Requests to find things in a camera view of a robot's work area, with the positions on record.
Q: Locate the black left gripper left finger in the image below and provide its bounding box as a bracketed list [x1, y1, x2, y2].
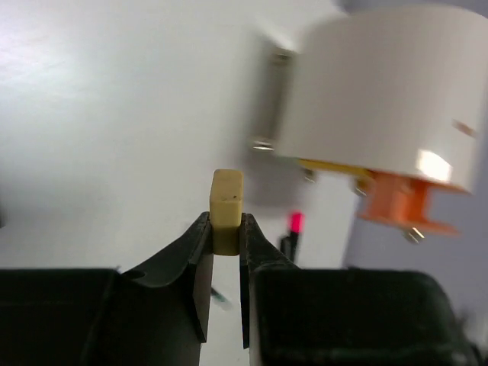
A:
[90, 212, 213, 365]

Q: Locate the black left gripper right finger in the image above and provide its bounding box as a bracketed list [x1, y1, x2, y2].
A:
[239, 213, 301, 365]

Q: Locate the pink highlighter marker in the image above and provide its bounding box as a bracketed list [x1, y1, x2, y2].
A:
[279, 211, 304, 262]

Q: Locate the beige eraser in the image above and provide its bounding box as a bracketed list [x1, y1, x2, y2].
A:
[210, 169, 243, 256]

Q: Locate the cream round drawer organizer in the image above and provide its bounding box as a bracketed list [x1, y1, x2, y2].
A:
[251, 4, 487, 240]

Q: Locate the green pen refill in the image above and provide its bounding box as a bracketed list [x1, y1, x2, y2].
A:
[210, 286, 232, 310]

